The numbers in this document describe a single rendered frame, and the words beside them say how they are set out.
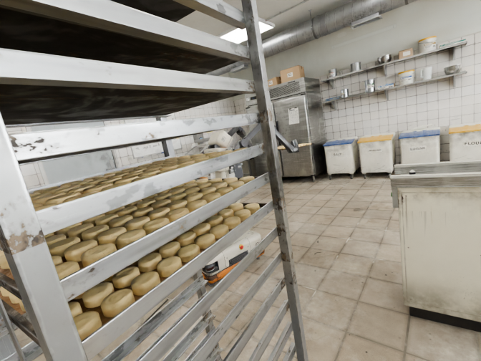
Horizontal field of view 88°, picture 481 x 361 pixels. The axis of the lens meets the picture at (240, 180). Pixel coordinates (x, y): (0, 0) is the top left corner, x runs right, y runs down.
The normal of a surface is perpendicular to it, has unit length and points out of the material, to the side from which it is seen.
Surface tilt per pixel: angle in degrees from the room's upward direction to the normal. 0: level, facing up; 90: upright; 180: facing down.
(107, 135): 90
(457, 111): 90
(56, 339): 90
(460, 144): 92
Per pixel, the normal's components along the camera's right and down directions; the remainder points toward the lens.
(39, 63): 0.83, -0.04
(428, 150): -0.59, 0.29
